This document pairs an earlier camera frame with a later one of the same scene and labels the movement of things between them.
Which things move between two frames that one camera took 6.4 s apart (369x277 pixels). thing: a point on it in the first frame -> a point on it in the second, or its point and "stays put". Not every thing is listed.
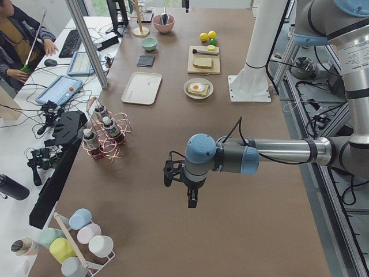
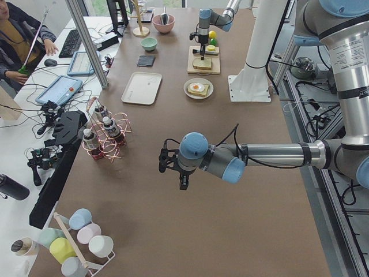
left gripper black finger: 192,199 -> 184,182
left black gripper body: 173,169 -> 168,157
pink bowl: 163,28 stays put
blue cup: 79,218 stays put
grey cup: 72,266 stays put
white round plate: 199,80 stays put
